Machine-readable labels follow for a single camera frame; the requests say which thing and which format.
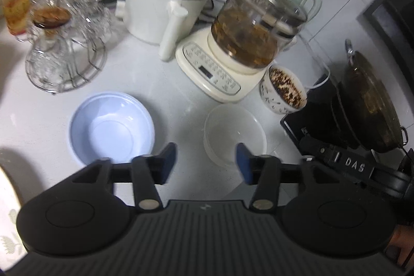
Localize light blue bowl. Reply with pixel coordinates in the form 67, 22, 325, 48
67, 92, 155, 166

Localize white ceramic bowl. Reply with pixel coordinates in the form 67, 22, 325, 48
203, 104, 267, 170

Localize white leaf plate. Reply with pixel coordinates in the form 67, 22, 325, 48
0, 169, 27, 271

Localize person right hand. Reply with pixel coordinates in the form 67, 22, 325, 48
388, 226, 413, 265

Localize black wok with lid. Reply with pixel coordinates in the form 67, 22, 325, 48
337, 39, 408, 153

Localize bowl with dark spices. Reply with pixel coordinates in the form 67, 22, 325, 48
259, 64, 307, 115

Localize glass health kettle with base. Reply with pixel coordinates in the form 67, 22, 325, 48
175, 0, 307, 103

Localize wire glass cup rack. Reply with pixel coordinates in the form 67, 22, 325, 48
25, 0, 112, 95

